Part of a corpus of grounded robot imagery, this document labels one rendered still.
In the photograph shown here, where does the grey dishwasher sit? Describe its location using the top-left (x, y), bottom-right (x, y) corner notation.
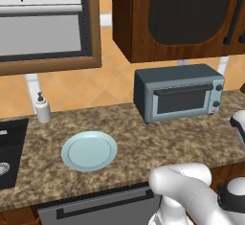
top-left (35, 184), bottom-right (163, 225)

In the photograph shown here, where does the white soap dispenser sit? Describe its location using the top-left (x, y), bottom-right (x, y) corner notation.
top-left (33, 91), bottom-right (53, 124)

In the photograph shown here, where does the dark wood wall cupboard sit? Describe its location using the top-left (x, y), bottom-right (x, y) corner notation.
top-left (111, 0), bottom-right (245, 64)

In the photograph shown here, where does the brown wood base cupboard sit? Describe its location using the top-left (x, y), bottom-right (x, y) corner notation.
top-left (209, 160), bottom-right (245, 194)
top-left (0, 203), bottom-right (42, 225)

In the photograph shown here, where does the wood-framed window with blinds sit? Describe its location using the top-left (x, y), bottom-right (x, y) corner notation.
top-left (0, 0), bottom-right (102, 77)

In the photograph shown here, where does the black dishwasher handle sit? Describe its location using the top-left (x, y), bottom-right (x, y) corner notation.
top-left (56, 189), bottom-right (156, 220)

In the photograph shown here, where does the black sink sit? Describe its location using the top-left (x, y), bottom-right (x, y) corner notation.
top-left (0, 118), bottom-right (30, 191)

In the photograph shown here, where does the grey toaster oven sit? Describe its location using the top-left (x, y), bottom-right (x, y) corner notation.
top-left (133, 63), bottom-right (226, 124)

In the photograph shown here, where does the black toaster oven door handle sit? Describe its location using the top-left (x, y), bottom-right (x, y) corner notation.
top-left (153, 82), bottom-right (214, 97)

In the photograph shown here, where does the toaster oven glass door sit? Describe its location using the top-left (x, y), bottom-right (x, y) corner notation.
top-left (151, 82), bottom-right (214, 117)

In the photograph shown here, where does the light blue plate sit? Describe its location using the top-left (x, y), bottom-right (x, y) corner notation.
top-left (60, 130), bottom-right (119, 172)

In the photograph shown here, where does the cupboard door with dark panel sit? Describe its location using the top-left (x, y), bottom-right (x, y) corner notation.
top-left (129, 0), bottom-right (245, 63)

